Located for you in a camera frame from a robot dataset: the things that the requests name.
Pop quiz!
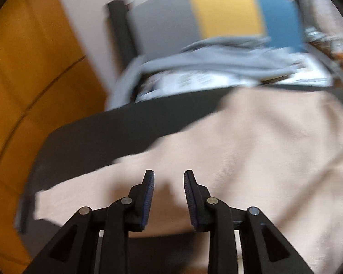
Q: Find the grey garment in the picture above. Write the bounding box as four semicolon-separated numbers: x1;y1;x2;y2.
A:
137;36;296;82

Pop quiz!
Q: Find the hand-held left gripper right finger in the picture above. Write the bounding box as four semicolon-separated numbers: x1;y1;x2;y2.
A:
183;170;315;274

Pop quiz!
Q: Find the black rolled mat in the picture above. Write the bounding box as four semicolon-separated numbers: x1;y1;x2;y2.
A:
106;0;138;63

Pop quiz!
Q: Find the beige knit sweater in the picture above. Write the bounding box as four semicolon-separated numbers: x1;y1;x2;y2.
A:
34;87;343;274

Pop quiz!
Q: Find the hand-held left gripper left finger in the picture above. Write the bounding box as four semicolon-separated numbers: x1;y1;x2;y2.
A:
24;170;155;274

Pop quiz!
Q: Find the white printed cushion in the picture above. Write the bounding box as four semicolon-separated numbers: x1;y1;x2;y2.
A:
270;53;333;87

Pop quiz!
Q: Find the grey yellow blue chair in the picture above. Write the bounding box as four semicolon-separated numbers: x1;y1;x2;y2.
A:
107;0;343;110

